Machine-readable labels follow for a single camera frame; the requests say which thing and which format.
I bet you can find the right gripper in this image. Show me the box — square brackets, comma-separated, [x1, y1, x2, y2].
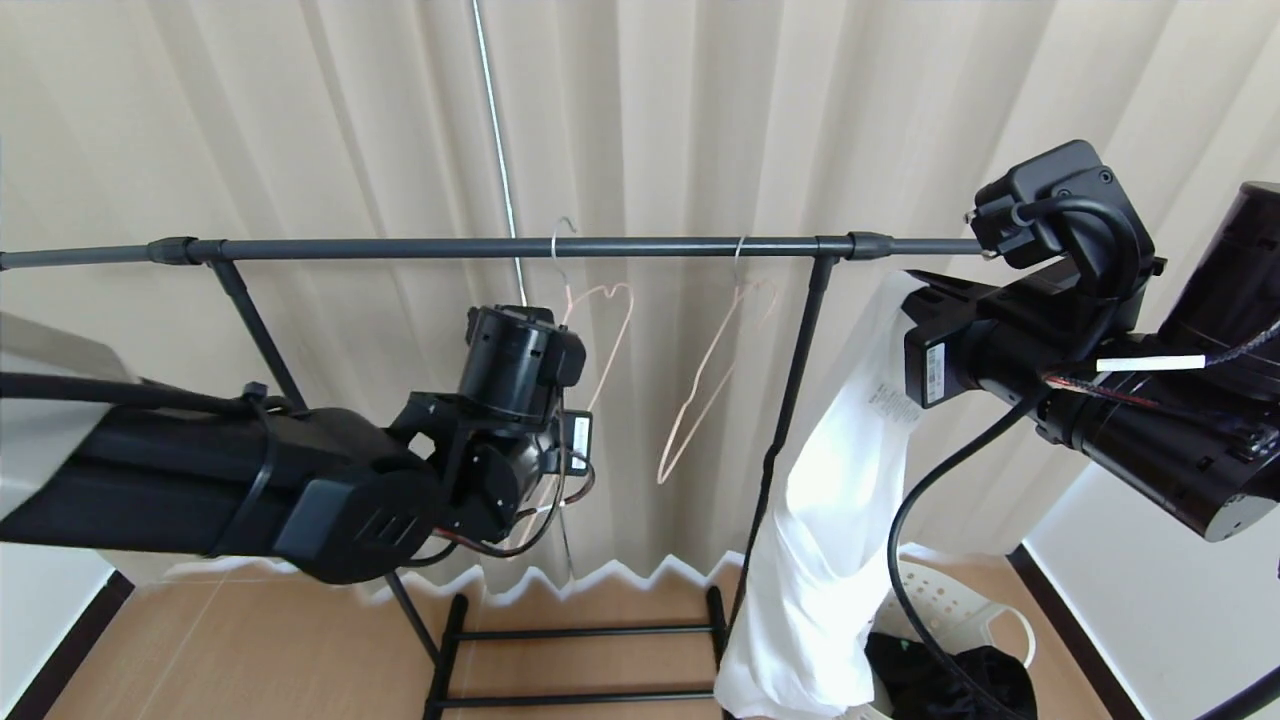
[903, 265, 1151, 406]

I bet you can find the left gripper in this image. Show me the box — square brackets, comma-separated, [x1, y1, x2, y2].
[540, 410, 598, 481]

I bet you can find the pink clothes hanger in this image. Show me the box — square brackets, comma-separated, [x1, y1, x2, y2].
[656, 236, 782, 487]
[513, 216, 637, 549]

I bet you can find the white garment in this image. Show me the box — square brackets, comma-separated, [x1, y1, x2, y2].
[712, 268, 928, 720]

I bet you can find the black clothes rack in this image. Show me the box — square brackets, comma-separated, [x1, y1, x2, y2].
[0, 231, 991, 720]

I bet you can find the white laundry basket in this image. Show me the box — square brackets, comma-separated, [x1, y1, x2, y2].
[868, 553, 1039, 720]

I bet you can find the black garment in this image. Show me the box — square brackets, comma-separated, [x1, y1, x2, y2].
[862, 630, 1039, 720]

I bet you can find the beige curtain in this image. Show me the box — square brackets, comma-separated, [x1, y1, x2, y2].
[0, 0, 1280, 601]

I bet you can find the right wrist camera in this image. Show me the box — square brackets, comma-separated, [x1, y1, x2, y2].
[964, 139, 1167, 301]

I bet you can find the black cable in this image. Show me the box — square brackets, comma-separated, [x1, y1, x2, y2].
[0, 372, 306, 421]
[1193, 663, 1280, 720]
[886, 197, 1147, 720]

